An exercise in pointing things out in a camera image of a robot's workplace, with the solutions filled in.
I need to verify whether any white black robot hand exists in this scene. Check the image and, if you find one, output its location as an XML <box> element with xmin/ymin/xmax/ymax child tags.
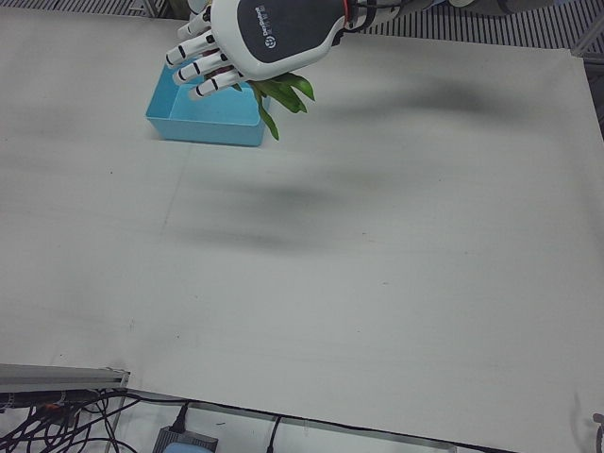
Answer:
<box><xmin>164</xmin><ymin>0</ymin><xmax>353</xmax><ymax>102</ymax></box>

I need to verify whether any pink dragon fruit toy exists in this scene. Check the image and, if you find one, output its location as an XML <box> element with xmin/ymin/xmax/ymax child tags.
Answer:
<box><xmin>207</xmin><ymin>64</ymin><xmax>316</xmax><ymax>142</ymax></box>

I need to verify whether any light blue plastic bin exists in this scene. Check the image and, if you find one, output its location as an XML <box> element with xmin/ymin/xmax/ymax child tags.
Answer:
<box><xmin>143</xmin><ymin>60</ymin><xmax>273</xmax><ymax>148</ymax></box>

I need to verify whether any grey power adapter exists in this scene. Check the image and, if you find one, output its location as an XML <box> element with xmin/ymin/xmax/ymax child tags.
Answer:
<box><xmin>151</xmin><ymin>423</ymin><xmax>219</xmax><ymax>453</ymax></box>

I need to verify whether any light blue rounded object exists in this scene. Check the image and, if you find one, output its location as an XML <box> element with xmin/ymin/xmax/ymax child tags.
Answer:
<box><xmin>164</xmin><ymin>441</ymin><xmax>211</xmax><ymax>453</ymax></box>

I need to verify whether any black power strip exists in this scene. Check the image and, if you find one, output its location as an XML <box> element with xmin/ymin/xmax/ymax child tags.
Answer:
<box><xmin>0</xmin><ymin>389</ymin><xmax>101</xmax><ymax>412</ymax></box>

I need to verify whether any aluminium frame corner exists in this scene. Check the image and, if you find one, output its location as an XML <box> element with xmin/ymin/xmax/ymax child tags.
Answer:
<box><xmin>572</xmin><ymin>26</ymin><xmax>604</xmax><ymax>61</ymax></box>

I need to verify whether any aluminium profile rail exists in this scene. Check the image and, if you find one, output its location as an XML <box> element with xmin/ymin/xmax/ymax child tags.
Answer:
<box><xmin>0</xmin><ymin>362</ymin><xmax>131</xmax><ymax>453</ymax></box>

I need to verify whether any black power cable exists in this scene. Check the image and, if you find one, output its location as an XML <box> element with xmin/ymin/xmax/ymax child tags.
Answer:
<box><xmin>265</xmin><ymin>414</ymin><xmax>284</xmax><ymax>453</ymax></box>

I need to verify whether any black cable tangle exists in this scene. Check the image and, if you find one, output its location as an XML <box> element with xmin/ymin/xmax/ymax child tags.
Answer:
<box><xmin>0</xmin><ymin>386</ymin><xmax>190</xmax><ymax>453</ymax></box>

